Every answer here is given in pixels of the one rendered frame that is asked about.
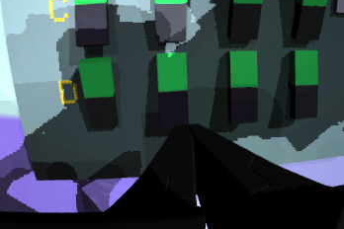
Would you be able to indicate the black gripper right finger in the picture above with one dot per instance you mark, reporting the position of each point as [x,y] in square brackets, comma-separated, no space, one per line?
[238,189]

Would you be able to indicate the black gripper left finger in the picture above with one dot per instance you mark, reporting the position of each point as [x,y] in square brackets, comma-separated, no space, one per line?
[163,197]

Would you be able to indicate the grey switch panel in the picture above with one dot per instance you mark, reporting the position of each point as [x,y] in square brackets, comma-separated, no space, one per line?
[101,84]

